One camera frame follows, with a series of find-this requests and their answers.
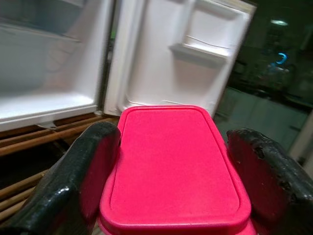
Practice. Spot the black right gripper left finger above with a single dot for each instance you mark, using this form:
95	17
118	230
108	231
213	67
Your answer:
58	181

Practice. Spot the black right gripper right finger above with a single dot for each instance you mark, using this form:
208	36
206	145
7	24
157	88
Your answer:
274	176

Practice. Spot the pink lidded plastic container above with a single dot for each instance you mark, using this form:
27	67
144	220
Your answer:
176	166

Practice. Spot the white fridge door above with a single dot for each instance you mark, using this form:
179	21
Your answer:
176	54

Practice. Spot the wooden slatted rack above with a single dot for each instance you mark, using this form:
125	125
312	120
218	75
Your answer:
29	156

